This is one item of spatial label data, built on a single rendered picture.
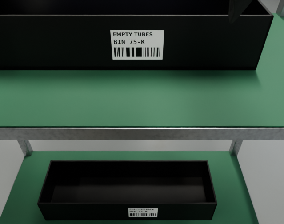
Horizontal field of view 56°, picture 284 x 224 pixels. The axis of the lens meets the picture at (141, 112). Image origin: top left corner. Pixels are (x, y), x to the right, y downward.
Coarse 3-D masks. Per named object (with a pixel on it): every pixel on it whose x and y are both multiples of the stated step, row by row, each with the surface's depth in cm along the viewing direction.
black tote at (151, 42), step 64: (0, 0) 61; (64, 0) 61; (128, 0) 61; (192, 0) 61; (256, 0) 52; (0, 64) 53; (64, 64) 53; (128, 64) 53; (192, 64) 53; (256, 64) 53
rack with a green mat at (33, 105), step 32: (0, 96) 48; (32, 96) 48; (64, 96) 48; (96, 96) 48; (128, 96) 48; (160, 96) 48; (192, 96) 48; (224, 96) 48; (256, 96) 48; (0, 128) 42; (32, 128) 42; (64, 128) 42; (96, 128) 42; (128, 128) 42; (160, 128) 42; (192, 128) 42; (224, 128) 42; (256, 128) 42; (32, 160) 112; (224, 160) 112; (32, 192) 101; (224, 192) 101
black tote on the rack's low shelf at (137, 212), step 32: (64, 160) 98; (96, 160) 98; (128, 160) 98; (160, 160) 98; (192, 160) 98; (64, 192) 99; (96, 192) 99; (128, 192) 99; (160, 192) 99; (192, 192) 99
